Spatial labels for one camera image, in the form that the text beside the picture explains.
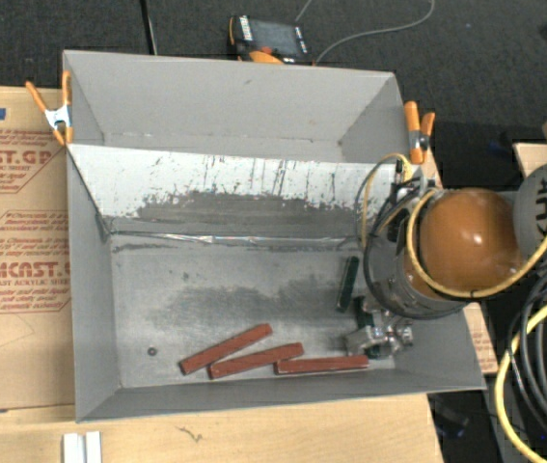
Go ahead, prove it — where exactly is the dark green flat block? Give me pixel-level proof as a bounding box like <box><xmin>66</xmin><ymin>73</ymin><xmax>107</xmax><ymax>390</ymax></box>
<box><xmin>334</xmin><ymin>255</ymin><xmax>362</xmax><ymax>314</ymax></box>

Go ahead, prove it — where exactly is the red-brown flat block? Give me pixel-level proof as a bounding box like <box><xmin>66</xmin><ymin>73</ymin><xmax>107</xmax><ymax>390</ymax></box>
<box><xmin>206</xmin><ymin>341</ymin><xmax>306</xmax><ymax>381</ymax></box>
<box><xmin>178</xmin><ymin>322</ymin><xmax>274</xmax><ymax>377</ymax></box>
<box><xmin>272</xmin><ymin>353</ymin><xmax>370</xmax><ymax>376</ymax></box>

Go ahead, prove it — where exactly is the grey metal bin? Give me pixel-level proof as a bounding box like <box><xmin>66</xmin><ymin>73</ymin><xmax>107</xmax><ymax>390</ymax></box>
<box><xmin>62</xmin><ymin>49</ymin><xmax>488</xmax><ymax>423</ymax></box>

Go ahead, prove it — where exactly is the brown cardboard board red print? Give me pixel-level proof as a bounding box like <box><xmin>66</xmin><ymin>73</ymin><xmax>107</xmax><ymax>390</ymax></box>
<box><xmin>0</xmin><ymin>83</ymin><xmax>500</xmax><ymax>414</ymax></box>

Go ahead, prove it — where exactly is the black cylinder on white bracket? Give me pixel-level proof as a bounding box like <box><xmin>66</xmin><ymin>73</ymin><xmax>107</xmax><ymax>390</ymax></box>
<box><xmin>352</xmin><ymin>295</ymin><xmax>373</xmax><ymax>330</ymax></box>

